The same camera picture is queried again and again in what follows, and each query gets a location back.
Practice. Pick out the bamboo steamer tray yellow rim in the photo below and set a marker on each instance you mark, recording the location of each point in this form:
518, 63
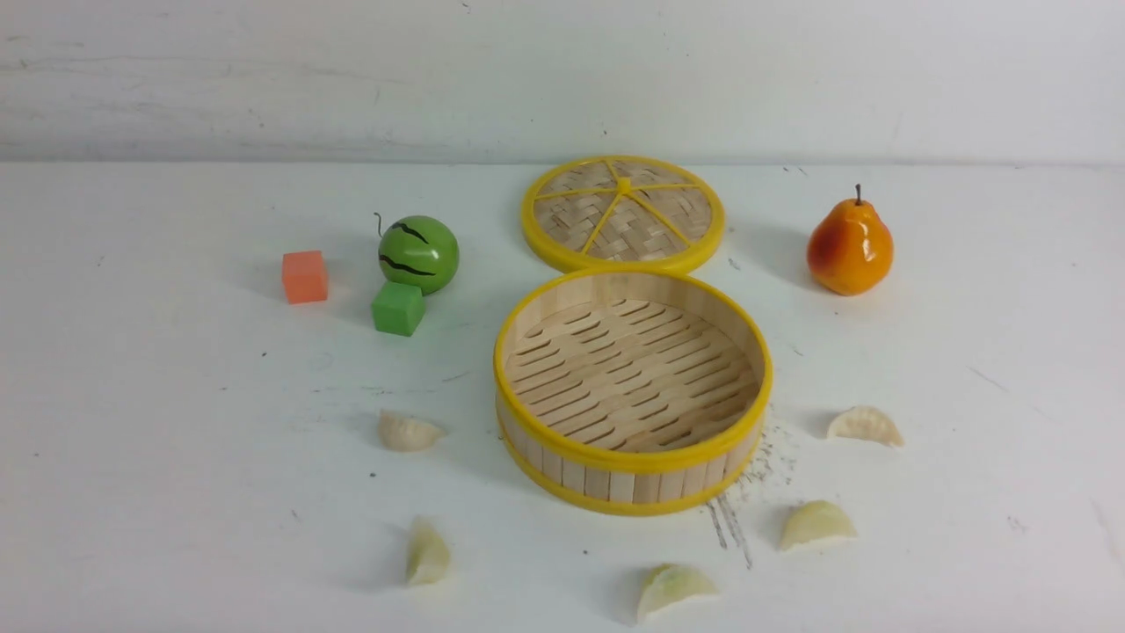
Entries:
631, 391

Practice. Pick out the white dumpling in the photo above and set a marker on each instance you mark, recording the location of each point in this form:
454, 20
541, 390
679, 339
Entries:
867, 423
816, 521
429, 558
404, 433

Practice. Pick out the greenish dumpling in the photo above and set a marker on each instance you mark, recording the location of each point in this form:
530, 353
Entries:
668, 584

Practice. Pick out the woven bamboo steamer lid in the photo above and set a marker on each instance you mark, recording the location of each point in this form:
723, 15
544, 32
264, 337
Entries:
606, 211

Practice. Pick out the green toy watermelon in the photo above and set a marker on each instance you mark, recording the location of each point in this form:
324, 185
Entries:
421, 251

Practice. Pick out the green cube block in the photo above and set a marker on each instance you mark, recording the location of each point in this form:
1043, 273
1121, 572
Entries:
398, 309

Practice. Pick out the orange cube block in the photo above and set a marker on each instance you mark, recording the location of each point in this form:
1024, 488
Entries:
304, 277

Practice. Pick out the orange toy pear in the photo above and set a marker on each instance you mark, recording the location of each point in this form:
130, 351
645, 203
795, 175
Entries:
851, 250

